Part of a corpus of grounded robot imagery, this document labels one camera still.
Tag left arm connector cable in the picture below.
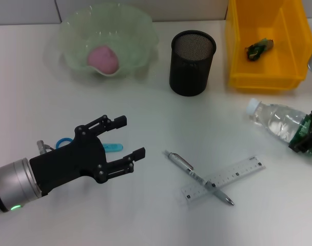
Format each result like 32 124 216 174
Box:
36 139 56 155

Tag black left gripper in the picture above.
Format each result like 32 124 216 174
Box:
29 114 147 197

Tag blue scissors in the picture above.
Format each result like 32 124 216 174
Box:
55 137 124 154

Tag transparent plastic ruler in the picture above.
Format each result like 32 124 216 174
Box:
180 154 266 205

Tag clear water bottle green label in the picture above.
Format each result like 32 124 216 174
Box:
246 98 312 157

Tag green silver plastic wrapper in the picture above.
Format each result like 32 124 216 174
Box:
244 37 275 63

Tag black mesh pen holder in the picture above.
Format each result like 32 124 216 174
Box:
169 30 217 97

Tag silver ballpoint pen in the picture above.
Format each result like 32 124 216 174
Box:
163 150 235 207

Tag green translucent fruit bowl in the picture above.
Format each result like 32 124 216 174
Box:
56 3 160 79

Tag yellow plastic bin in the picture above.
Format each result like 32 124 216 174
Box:
224 0 312 94

